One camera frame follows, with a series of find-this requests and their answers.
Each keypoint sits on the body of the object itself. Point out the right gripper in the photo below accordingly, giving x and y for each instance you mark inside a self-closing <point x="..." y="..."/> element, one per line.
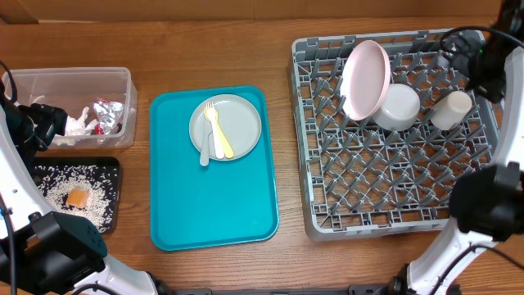
<point x="494" y="88"/>

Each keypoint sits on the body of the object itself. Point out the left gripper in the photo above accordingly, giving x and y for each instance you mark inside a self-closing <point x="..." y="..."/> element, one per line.
<point x="51" y="120"/>

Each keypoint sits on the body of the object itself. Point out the white napkin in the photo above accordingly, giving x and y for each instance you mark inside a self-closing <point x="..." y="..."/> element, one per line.
<point x="74" y="128"/>

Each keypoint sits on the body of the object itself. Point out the small red wrapper piece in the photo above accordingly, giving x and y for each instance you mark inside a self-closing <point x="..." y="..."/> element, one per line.
<point x="99" y="130"/>

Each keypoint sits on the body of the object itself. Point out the white upturned cup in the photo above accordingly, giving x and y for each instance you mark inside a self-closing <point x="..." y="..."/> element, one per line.
<point x="450" y="111"/>

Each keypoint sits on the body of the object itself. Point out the silver red wrapper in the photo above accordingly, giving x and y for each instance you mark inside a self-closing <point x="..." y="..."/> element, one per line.
<point x="109" y="115"/>

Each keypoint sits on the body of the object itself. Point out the orange food cube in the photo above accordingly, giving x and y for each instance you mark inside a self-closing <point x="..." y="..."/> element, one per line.
<point x="77" y="198"/>

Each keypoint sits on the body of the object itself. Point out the small grey bowl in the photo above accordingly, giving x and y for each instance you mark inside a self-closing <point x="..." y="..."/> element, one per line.
<point x="399" y="109"/>

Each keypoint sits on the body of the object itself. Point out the large white plate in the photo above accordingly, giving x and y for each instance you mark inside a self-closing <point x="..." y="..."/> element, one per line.
<point x="365" y="80"/>

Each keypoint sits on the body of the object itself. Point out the yellow plastic fork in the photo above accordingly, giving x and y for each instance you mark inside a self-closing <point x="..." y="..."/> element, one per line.
<point x="211" y="115"/>

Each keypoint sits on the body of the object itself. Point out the grey round plate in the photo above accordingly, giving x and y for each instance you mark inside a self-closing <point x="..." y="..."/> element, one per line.
<point x="238" y="119"/>

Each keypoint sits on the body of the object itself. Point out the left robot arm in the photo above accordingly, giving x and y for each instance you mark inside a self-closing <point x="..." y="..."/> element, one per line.
<point x="44" y="251"/>

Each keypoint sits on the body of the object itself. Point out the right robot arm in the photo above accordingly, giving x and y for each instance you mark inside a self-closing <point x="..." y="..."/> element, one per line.
<point x="486" y="206"/>

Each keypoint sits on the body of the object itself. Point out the grey dishwasher rack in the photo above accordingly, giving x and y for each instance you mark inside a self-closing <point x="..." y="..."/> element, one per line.
<point x="359" y="180"/>

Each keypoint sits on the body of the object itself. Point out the clear plastic bin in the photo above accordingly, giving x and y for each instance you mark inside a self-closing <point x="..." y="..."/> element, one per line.
<point x="74" y="88"/>

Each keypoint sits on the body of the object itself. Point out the spilled white rice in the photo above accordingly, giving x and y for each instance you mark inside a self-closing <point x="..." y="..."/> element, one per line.
<point x="103" y="183"/>

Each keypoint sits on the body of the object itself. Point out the black plastic tray bin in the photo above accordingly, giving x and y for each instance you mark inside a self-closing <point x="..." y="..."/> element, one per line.
<point x="97" y="161"/>

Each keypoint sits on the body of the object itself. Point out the teal serving tray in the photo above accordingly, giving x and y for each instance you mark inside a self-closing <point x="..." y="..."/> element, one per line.
<point x="229" y="201"/>

